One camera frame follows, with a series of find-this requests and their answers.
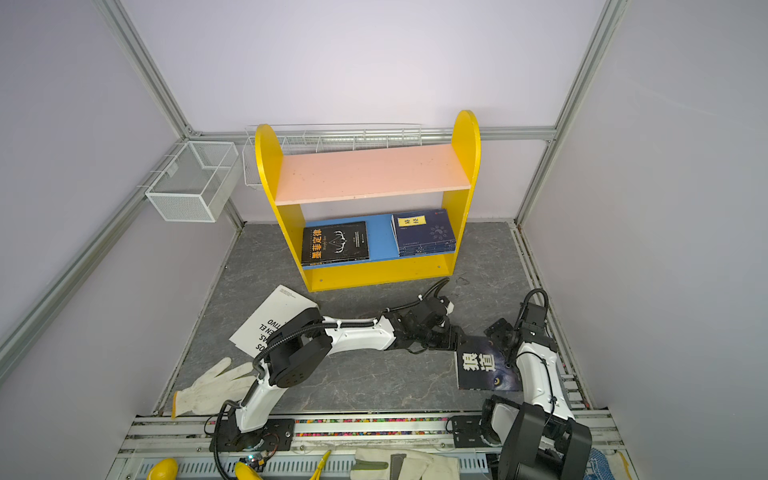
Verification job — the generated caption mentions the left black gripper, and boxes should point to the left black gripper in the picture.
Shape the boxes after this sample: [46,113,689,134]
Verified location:
[417,325,473,353]

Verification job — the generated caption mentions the dark book white characters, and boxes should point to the dark book white characters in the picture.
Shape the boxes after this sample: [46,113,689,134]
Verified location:
[456,336,522,392]

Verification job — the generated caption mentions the blue book dotted circle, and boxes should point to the blue book dotted circle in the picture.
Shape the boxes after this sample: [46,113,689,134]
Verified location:
[391,209,457,250]

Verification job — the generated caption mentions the black book yellow title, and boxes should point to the black book yellow title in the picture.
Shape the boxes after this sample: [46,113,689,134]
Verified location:
[301,221,370,267]

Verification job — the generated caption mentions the blue book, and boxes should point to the blue book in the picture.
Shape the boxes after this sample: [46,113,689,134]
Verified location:
[398,242,456,257]

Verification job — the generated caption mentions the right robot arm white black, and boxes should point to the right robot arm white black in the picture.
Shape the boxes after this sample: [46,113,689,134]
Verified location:
[482,288,592,479]

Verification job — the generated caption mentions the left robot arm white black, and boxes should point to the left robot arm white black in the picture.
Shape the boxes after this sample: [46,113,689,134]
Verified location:
[209,278,464,452]

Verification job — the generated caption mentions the yellow shelf with coloured boards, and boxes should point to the yellow shelf with coloured boards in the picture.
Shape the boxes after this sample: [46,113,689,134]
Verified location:
[253,110,482,292]

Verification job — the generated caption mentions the white book black lettering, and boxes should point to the white book black lettering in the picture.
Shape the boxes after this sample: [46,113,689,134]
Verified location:
[229,285,317,357]

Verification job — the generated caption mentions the white grey glove front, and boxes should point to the white grey glove front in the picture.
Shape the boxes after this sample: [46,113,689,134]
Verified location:
[349,448,460,480]

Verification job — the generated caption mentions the blue dotted glove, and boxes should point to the blue dotted glove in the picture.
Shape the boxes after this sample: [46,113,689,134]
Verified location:
[584,448,615,480]

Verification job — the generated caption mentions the yellow thin tool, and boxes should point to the yellow thin tool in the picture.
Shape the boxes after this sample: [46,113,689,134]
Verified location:
[310,450,332,480]

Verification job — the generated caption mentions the white work glove left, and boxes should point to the white work glove left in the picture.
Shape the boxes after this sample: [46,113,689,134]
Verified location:
[171,357,256,418]

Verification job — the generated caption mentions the white mesh box basket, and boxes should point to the white mesh box basket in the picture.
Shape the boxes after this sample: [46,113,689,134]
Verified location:
[145,141,243,223]

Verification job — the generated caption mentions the yellow round object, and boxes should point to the yellow round object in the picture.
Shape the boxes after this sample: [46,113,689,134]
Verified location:
[146,458,179,480]

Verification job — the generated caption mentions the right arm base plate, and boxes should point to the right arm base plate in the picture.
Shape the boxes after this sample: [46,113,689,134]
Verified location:
[445,415,499,448]

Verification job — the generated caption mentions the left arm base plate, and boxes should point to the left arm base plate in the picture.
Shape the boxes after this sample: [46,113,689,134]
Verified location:
[212,418,295,453]

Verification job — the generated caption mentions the white wire basket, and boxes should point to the white wire basket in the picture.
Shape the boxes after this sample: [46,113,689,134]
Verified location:
[272,123,424,155]

